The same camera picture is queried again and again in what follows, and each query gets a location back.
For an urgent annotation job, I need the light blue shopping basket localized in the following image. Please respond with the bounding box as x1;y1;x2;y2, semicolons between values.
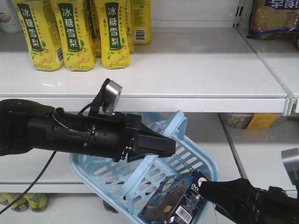
70;110;220;224

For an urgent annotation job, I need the upper white shelf board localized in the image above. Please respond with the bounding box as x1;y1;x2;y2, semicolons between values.
0;28;293;115

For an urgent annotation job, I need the blue cracker bag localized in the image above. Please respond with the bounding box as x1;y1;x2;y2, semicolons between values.
248;0;299;39

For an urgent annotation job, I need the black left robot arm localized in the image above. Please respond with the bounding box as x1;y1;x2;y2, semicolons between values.
0;99;176;162

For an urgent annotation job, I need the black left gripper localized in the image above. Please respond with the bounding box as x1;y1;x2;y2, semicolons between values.
87;112;176;162

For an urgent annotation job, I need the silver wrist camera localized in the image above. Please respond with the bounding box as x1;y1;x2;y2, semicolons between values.
88;78;122;117
281;147;299;192

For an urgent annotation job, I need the right upper shelf board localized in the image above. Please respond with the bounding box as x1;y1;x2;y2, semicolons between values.
237;28;299;116

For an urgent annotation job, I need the dark blue cookie box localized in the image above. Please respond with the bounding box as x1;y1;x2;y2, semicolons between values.
138;170;209;224

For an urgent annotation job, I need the yellow pear drink bottle four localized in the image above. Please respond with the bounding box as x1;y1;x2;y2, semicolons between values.
131;0;152;45

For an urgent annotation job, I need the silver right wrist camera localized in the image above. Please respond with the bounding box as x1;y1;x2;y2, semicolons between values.
281;147;299;192

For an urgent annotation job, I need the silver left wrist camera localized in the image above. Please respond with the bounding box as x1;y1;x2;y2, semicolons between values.
88;78;122;117

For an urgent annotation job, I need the clear cookie package yellow label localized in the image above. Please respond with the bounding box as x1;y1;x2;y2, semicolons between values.
219;112;284;130

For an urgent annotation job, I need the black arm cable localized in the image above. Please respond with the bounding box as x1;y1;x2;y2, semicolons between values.
0;151;57;213

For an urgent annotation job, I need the yellow pear drink bottle three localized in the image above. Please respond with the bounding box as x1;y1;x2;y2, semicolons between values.
95;0;131;70

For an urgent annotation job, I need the yellow pear drink bottle two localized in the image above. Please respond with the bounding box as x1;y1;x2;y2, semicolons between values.
50;0;96;71

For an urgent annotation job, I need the right middle shelf board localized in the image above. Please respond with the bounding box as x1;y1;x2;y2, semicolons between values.
221;119;299;197

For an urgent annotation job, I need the yellow pear drink bottle one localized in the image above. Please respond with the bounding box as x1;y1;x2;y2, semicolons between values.
12;0;64;72

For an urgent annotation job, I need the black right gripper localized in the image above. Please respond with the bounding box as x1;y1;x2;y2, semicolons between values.
199;178;299;224

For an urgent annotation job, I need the white yogurt bottle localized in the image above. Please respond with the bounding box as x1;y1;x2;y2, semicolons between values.
0;0;22;33

